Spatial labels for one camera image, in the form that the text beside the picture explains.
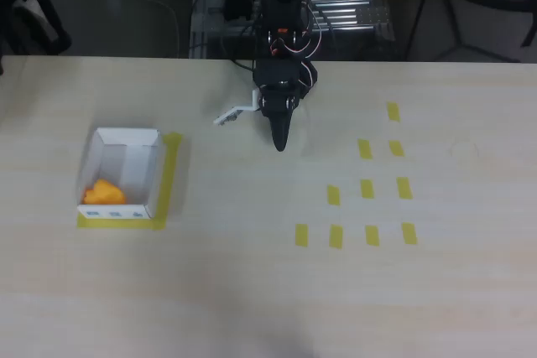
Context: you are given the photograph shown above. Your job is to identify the white cardboard box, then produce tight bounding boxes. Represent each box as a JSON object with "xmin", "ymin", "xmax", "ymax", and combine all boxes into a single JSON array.
[{"xmin": 76, "ymin": 126, "xmax": 163, "ymax": 220}]

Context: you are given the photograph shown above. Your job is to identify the white floor cable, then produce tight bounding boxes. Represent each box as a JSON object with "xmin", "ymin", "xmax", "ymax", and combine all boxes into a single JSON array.
[{"xmin": 83, "ymin": 0, "xmax": 182, "ymax": 57}]

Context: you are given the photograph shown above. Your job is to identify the black cable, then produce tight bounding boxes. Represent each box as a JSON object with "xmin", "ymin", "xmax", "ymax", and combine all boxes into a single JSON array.
[{"xmin": 218, "ymin": 34, "xmax": 257, "ymax": 72}]

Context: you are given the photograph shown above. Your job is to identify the long yellow tape strip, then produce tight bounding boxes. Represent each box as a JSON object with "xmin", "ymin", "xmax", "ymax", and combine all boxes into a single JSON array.
[
  {"xmin": 149, "ymin": 132, "xmax": 184, "ymax": 231},
  {"xmin": 76, "ymin": 213, "xmax": 167, "ymax": 232}
]

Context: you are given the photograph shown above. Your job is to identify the metal roller frame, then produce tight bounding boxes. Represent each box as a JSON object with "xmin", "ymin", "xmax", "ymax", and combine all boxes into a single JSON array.
[{"xmin": 188, "ymin": 0, "xmax": 398, "ymax": 60}]

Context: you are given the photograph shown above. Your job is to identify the orange smiley toy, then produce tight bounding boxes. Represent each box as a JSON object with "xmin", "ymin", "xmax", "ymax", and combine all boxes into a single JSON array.
[{"xmin": 81, "ymin": 179, "xmax": 128, "ymax": 207}]

